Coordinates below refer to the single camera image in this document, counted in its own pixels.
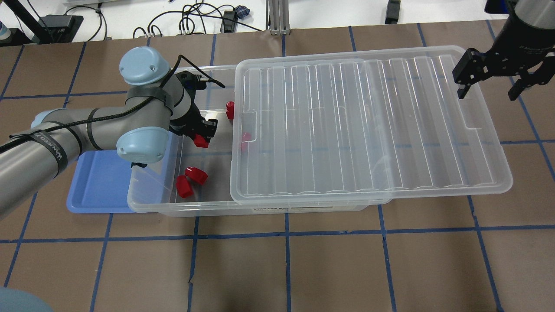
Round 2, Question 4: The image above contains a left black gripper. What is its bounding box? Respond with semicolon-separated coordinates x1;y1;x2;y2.
170;71;218;143

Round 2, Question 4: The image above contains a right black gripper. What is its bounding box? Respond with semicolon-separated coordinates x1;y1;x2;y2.
452;19;555;101

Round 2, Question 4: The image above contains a red block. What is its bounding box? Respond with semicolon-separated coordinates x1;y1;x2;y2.
225;101;235;120
184;166;208;185
193;134;209;148
175;175;194;198
240;132;252;152

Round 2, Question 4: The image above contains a clear plastic box lid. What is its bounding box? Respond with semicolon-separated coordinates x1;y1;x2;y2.
230;45;513;208

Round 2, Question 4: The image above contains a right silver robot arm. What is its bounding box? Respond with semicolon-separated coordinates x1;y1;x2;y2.
452;0;555;101

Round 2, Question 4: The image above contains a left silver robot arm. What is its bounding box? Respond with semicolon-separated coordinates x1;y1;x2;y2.
0;47;225;218

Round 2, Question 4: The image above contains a clear plastic storage box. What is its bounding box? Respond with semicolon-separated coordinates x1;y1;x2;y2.
127;62;392;217

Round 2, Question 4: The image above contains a blue plastic tray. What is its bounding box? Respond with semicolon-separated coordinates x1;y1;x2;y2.
66;150;133;214

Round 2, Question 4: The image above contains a black power adapter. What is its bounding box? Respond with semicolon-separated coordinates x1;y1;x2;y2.
384;0;401;24

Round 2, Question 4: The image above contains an aluminium frame post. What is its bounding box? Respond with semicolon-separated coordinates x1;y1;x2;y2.
266;0;291;36

